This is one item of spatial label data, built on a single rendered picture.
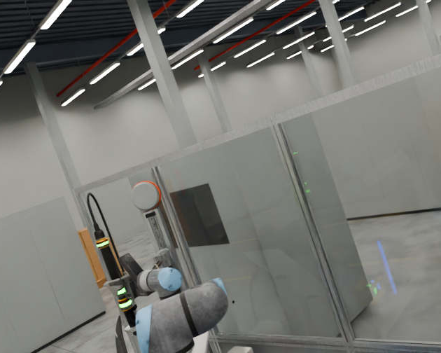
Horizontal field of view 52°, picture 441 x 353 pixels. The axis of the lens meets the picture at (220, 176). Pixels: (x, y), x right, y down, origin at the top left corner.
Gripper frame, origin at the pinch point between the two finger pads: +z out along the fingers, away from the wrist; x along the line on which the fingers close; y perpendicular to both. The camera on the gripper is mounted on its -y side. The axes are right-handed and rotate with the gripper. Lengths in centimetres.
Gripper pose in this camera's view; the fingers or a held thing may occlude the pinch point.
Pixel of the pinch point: (114, 277)
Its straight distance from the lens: 183.4
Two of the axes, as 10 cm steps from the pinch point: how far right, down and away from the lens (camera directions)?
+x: 6.2, -2.8, 7.3
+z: -7.1, 2.0, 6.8
